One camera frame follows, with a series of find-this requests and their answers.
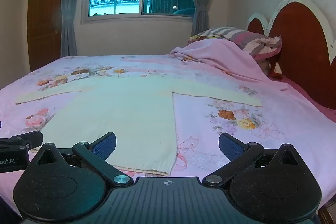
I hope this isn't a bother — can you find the cream knit sweater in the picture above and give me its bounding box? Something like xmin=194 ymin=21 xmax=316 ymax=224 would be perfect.
xmin=15 ymin=74 xmax=263 ymax=177

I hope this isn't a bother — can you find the red wooden headboard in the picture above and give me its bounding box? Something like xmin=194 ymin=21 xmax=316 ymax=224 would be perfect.
xmin=247 ymin=0 xmax=336 ymax=110

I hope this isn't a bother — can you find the brown wooden door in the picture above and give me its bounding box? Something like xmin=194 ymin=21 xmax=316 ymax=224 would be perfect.
xmin=27 ymin=0 xmax=66 ymax=72

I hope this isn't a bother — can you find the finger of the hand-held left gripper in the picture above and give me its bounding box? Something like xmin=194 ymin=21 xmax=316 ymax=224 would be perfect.
xmin=0 ymin=131 xmax=44 ymax=152

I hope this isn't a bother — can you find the pink blanket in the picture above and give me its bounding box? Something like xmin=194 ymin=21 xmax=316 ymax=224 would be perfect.
xmin=169 ymin=39 xmax=288 ymax=89

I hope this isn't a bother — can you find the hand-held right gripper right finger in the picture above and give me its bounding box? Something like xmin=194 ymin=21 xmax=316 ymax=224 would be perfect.
xmin=203 ymin=132 xmax=307 ymax=187

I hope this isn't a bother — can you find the striped pillow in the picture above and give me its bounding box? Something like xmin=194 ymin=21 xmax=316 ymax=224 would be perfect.
xmin=188 ymin=27 xmax=283 ymax=60

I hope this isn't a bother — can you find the bed with floral pink sheet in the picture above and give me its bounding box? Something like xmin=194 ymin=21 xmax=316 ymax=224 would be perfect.
xmin=0 ymin=55 xmax=336 ymax=216

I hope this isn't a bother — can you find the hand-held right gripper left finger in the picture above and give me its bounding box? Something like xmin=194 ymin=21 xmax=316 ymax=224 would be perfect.
xmin=28 ymin=132 xmax=134 ymax=187

